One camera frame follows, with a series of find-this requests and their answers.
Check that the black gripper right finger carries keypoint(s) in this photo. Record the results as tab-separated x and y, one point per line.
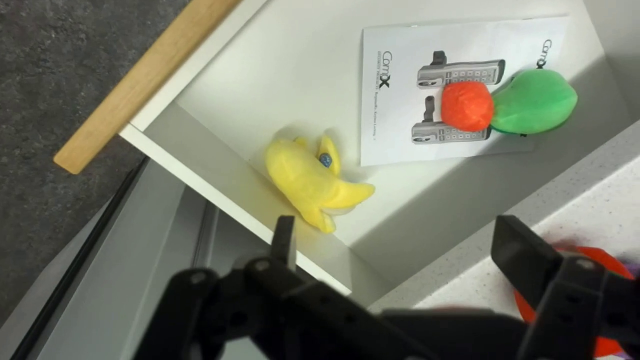
527	257

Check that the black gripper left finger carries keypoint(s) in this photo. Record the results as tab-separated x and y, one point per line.
201	312

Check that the wooden drawer white inside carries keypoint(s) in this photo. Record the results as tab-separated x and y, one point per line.
281	80

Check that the small orange plush toy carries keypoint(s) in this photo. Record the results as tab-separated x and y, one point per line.
466	105

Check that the yellow plush with blue eye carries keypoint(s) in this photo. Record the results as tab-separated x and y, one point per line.
306	180

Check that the white paper manual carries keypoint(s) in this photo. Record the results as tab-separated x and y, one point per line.
401	120

